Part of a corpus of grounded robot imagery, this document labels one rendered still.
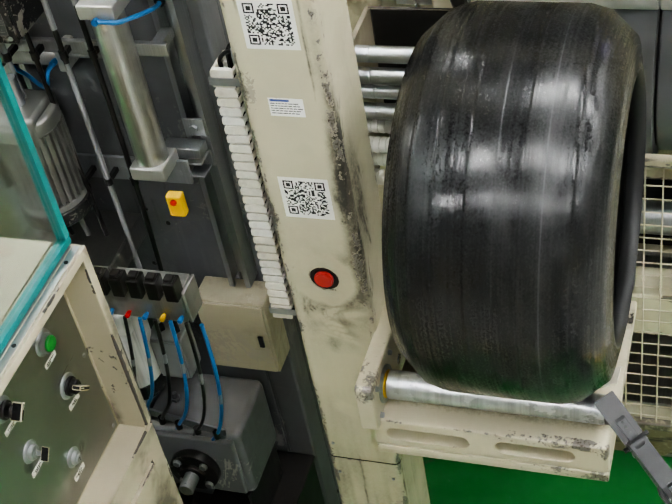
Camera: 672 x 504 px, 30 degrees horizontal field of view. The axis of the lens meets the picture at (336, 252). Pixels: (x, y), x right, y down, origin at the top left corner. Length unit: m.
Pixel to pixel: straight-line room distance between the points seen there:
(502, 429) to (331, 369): 0.31
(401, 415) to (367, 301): 0.19
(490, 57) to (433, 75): 0.07
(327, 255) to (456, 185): 0.37
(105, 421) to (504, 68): 0.82
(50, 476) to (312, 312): 0.47
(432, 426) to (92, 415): 0.51
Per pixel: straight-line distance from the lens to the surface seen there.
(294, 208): 1.81
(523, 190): 1.53
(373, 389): 1.89
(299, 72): 1.65
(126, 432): 1.99
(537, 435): 1.90
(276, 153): 1.75
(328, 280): 1.88
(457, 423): 1.93
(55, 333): 1.79
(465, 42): 1.64
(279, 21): 1.61
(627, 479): 2.94
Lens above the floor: 2.34
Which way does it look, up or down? 42 degrees down
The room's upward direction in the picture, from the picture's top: 12 degrees counter-clockwise
